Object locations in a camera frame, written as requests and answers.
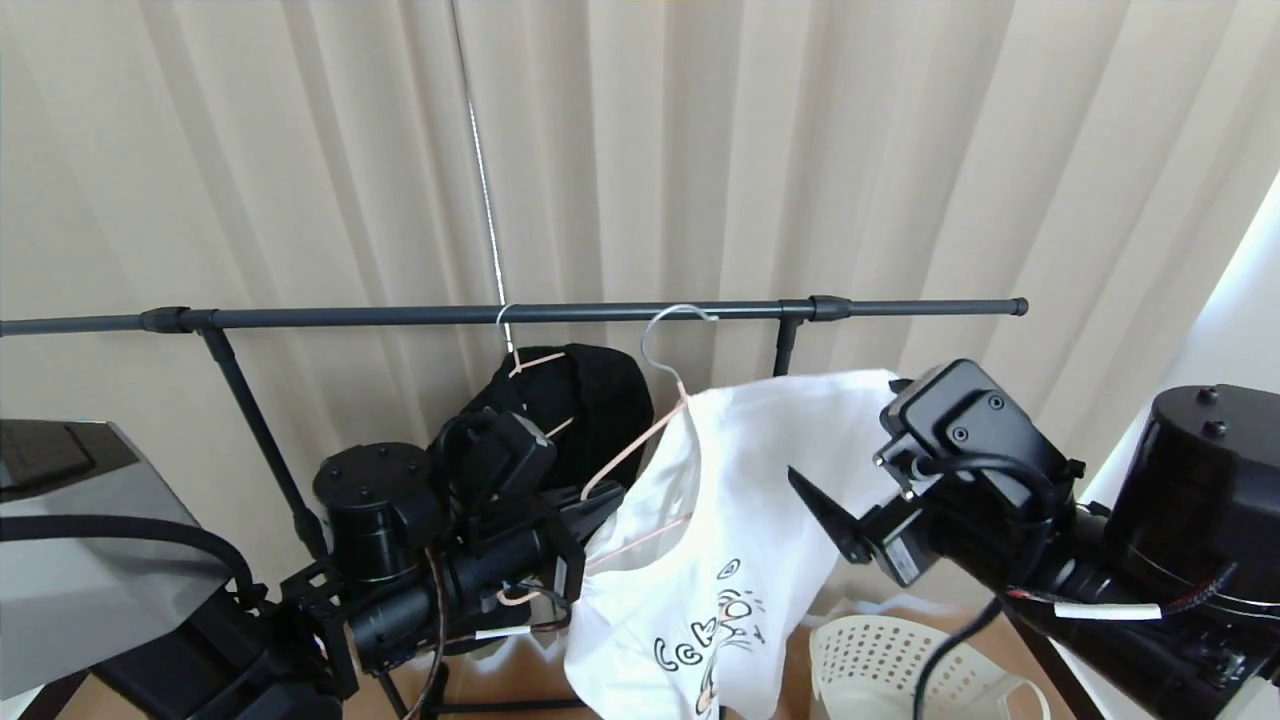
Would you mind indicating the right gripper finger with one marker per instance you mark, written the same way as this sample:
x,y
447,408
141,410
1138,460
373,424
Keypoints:
x,y
840,525

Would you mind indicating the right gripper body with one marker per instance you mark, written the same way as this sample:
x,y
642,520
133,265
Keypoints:
x,y
1020,560

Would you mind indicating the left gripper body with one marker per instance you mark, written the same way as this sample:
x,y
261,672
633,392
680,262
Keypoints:
x,y
460,600

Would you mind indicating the white garment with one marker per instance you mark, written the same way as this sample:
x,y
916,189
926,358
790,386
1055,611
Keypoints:
x,y
760,480

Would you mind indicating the pink clothes hanger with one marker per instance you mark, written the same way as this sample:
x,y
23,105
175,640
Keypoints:
x,y
630,455
535,361

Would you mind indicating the black shorts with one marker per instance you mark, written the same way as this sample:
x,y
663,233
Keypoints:
x,y
610,400

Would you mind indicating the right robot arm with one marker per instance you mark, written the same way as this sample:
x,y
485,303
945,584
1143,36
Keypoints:
x,y
1200,480

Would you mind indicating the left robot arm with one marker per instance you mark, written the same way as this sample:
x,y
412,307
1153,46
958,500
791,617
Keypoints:
x,y
100,560

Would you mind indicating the white laundry basket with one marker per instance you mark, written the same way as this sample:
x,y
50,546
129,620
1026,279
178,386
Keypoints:
x,y
900,670

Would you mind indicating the black clothes rack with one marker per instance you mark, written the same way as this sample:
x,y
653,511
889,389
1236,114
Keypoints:
x,y
400,316

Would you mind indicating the beige curtain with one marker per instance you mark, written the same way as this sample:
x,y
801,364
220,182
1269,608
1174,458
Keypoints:
x,y
250,150

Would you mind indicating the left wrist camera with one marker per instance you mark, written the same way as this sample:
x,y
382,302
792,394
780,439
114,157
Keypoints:
x,y
500,460

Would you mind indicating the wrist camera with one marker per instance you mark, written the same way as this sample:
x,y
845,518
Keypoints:
x,y
500,460
960,420

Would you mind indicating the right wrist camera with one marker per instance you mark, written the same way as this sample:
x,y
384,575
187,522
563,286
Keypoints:
x,y
960,420

